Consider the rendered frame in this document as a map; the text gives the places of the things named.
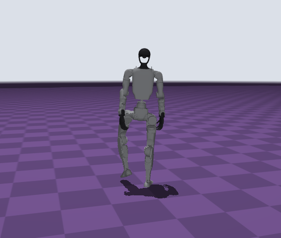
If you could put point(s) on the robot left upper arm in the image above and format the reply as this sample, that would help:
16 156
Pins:
126 81

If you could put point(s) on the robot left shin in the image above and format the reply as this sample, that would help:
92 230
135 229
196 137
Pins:
123 152

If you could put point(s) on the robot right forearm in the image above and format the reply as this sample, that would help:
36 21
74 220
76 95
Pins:
161 102

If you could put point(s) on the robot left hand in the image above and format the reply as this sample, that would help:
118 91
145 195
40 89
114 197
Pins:
122 121

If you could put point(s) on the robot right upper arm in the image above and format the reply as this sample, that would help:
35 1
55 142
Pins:
159 83

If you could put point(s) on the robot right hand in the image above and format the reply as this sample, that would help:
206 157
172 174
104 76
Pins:
161 121

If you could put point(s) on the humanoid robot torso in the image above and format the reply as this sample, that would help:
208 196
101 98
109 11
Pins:
142 88

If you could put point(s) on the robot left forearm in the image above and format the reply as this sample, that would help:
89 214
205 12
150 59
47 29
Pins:
122 103

